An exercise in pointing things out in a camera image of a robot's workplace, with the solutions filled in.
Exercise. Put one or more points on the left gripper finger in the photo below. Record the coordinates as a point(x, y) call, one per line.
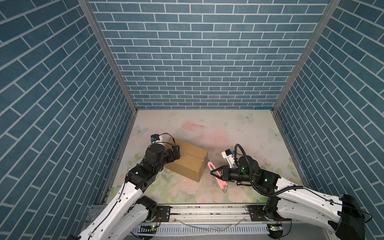
point(176, 148)
point(175, 155)

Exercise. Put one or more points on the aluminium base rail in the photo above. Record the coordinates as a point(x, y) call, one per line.
point(212, 220)

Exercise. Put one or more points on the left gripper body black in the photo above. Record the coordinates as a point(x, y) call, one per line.
point(167, 157)

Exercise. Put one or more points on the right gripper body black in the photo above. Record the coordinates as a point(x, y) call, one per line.
point(232, 174)

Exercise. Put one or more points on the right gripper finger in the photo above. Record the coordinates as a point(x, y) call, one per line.
point(218, 177)
point(220, 170)

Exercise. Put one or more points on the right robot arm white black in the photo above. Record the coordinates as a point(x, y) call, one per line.
point(341, 216)

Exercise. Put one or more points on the right controller board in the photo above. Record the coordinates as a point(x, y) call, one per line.
point(275, 231)

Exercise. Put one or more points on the controller board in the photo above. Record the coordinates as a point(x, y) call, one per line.
point(275, 231)
point(147, 231)

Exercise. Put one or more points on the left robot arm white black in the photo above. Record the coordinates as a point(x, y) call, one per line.
point(130, 207)

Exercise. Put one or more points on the left controller board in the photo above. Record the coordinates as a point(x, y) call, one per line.
point(147, 231)

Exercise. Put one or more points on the brown cardboard express box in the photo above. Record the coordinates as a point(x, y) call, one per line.
point(192, 162)

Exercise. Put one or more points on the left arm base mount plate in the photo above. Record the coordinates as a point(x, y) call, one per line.
point(160, 213)

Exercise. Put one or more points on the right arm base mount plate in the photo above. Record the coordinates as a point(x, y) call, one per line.
point(257, 213)

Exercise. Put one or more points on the pink utility knife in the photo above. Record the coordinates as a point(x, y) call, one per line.
point(222, 184)

